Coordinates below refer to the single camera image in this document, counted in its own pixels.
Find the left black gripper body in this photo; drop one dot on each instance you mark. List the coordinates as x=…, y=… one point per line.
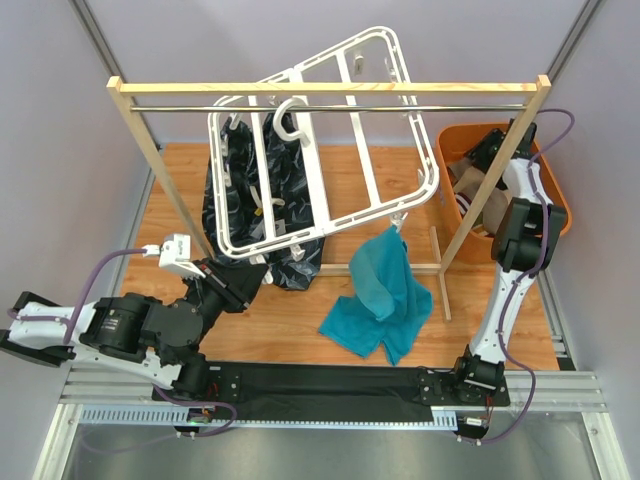
x=230, y=288

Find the white plastic clip hanger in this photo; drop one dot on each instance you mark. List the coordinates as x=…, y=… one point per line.
x=373, y=54

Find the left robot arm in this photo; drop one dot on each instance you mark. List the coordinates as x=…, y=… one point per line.
x=137, y=334

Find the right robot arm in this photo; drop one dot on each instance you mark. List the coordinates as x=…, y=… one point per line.
x=523, y=246

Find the teal towel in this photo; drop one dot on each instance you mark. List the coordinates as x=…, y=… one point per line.
x=389, y=306

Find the wooden clothes rack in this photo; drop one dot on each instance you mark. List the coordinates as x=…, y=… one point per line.
x=291, y=123

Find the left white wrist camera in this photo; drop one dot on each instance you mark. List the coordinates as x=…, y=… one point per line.
x=174, y=255

